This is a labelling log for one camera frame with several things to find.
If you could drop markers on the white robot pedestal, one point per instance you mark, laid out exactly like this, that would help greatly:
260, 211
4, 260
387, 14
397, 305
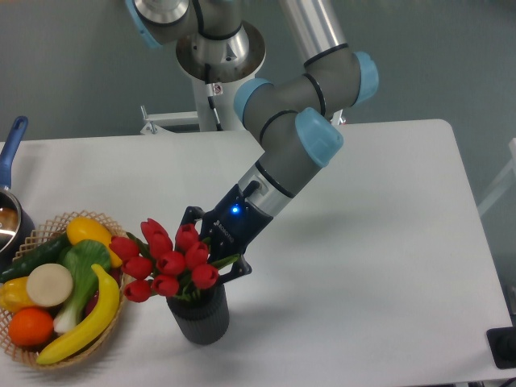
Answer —
266, 110

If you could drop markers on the white frame at right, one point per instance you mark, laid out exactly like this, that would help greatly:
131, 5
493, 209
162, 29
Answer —
500, 184

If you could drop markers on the yellow bell pepper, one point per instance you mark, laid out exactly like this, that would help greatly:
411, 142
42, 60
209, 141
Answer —
14, 296

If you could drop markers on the green white bok choy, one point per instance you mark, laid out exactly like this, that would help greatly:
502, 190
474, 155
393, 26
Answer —
78, 260

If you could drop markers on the green cucumber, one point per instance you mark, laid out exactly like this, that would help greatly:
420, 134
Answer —
46, 253

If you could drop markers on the black device at table edge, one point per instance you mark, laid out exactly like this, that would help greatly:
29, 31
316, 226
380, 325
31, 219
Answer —
502, 346

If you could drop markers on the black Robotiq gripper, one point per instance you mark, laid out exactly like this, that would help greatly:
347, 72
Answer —
230, 227

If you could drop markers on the orange plastic fruit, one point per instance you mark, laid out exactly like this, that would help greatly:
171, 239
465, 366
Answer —
30, 327

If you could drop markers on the yellow plastic banana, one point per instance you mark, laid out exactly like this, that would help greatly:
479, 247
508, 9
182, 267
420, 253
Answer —
91, 327

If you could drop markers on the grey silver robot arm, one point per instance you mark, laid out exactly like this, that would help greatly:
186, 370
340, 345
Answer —
215, 44

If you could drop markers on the yellow squash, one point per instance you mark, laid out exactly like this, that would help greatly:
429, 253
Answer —
82, 228

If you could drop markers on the dark grey ribbed vase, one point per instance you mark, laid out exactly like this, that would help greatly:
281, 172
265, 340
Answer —
205, 321

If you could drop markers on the woven wicker basket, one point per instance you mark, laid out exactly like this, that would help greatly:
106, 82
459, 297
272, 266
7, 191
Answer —
50, 230

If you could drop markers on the beige round disc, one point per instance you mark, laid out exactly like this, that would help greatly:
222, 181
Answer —
49, 285

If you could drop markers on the red tulip bouquet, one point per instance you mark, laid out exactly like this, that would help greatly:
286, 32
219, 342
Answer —
179, 268

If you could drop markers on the blue handled saucepan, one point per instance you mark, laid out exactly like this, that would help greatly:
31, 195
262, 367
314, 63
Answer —
16, 224

